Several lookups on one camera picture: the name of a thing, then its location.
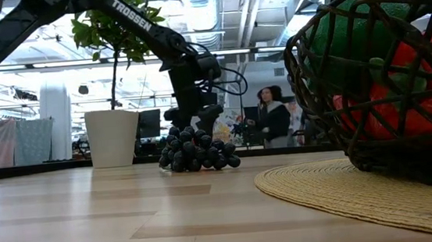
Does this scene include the silver corrugated ceiling duct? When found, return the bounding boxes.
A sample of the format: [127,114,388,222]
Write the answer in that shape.
[177,0,227,58]

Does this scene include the dark woven wicker basket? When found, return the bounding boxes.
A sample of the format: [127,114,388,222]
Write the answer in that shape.
[277,0,432,201]

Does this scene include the teal hanging cloth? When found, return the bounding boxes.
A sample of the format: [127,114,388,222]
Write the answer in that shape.
[10,116,58,167]

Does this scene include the floral print panel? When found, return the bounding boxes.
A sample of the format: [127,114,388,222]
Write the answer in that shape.
[287,99,312,148]

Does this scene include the green plant in white pot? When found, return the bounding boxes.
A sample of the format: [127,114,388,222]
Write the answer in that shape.
[68,0,179,171]

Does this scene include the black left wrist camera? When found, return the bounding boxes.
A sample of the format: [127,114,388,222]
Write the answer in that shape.
[194,52,224,83]

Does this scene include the round yellow woven placemat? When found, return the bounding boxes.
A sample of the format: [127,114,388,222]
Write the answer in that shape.
[253,151,432,242]

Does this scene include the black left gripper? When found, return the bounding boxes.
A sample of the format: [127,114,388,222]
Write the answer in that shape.
[159,63,227,141]

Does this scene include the black background monitor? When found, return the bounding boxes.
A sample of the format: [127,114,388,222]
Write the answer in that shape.
[136,109,164,144]

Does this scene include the dark purple grape bunch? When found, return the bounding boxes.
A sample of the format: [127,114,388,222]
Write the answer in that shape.
[155,120,242,176]

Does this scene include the person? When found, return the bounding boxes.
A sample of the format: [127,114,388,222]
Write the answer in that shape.
[243,84,295,151]

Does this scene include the white round column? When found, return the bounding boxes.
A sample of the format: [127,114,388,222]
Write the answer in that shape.
[36,80,77,162]

